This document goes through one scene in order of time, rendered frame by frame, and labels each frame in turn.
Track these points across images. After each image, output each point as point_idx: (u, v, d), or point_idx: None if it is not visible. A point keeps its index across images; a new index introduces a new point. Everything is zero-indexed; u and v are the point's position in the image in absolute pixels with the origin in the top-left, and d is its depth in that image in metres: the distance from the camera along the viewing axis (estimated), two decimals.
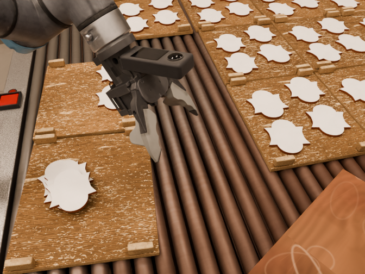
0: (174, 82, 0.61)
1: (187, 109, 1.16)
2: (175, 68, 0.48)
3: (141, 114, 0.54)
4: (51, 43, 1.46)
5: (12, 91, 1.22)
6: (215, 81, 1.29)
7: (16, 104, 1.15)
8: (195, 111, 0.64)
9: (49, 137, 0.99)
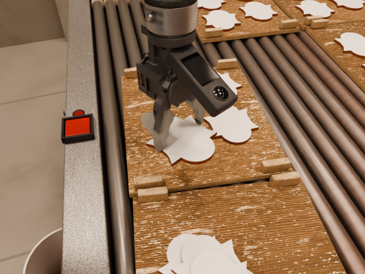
0: None
1: (336, 141, 0.81)
2: (214, 109, 0.46)
3: (161, 117, 0.53)
4: (116, 44, 1.10)
5: (79, 113, 0.86)
6: (356, 98, 0.93)
7: (90, 134, 0.79)
8: (200, 123, 0.62)
9: (161, 193, 0.63)
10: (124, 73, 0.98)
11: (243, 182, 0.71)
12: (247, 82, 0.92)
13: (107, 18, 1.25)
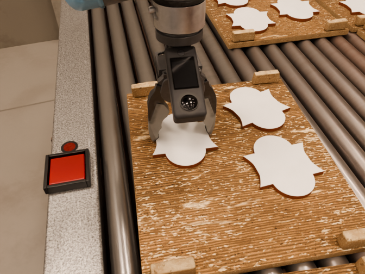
0: (210, 100, 0.56)
1: None
2: (173, 114, 0.45)
3: (151, 107, 0.55)
4: (120, 50, 0.86)
5: (70, 147, 0.63)
6: None
7: (85, 181, 0.56)
8: (207, 132, 0.61)
9: None
10: (130, 89, 0.75)
11: (312, 261, 0.48)
12: (295, 103, 0.69)
13: (108, 17, 1.02)
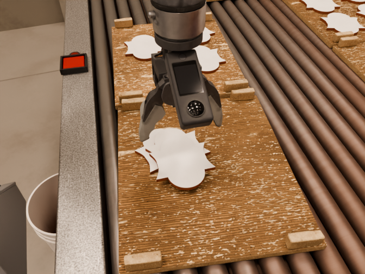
0: (213, 96, 0.55)
1: (291, 74, 0.95)
2: (181, 122, 0.45)
3: (149, 108, 0.53)
4: (108, 5, 1.25)
5: (75, 54, 1.01)
6: (314, 44, 1.08)
7: (84, 67, 0.94)
8: (216, 125, 0.61)
9: (140, 101, 0.78)
10: (114, 26, 1.13)
11: None
12: (220, 31, 1.07)
13: None
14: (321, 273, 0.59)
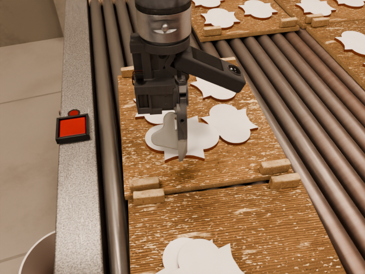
0: None
1: (337, 141, 0.79)
2: (243, 83, 0.51)
3: (187, 122, 0.52)
4: (113, 43, 1.08)
5: (74, 113, 0.84)
6: (358, 97, 0.91)
7: (85, 135, 0.77)
8: None
9: (157, 195, 0.61)
10: (120, 72, 0.96)
11: (242, 184, 0.69)
12: (246, 81, 0.90)
13: (104, 17, 1.24)
14: None
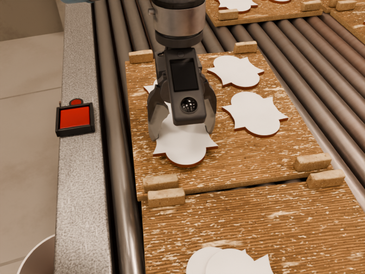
0: (210, 100, 0.56)
1: None
2: (173, 117, 0.45)
3: (151, 108, 0.55)
4: (119, 28, 0.98)
5: (76, 102, 0.75)
6: None
7: (89, 126, 0.67)
8: (207, 132, 0.61)
9: (176, 196, 0.51)
10: (128, 58, 0.86)
11: (274, 182, 0.59)
12: (270, 68, 0.80)
13: (108, 1, 1.14)
14: None
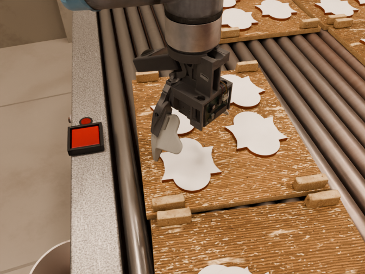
0: (157, 113, 0.52)
1: None
2: None
3: None
4: (125, 45, 1.02)
5: (86, 121, 0.78)
6: None
7: (99, 145, 0.71)
8: None
9: (183, 216, 0.55)
10: (134, 76, 0.90)
11: (274, 201, 0.63)
12: (270, 87, 0.84)
13: (114, 17, 1.18)
14: None
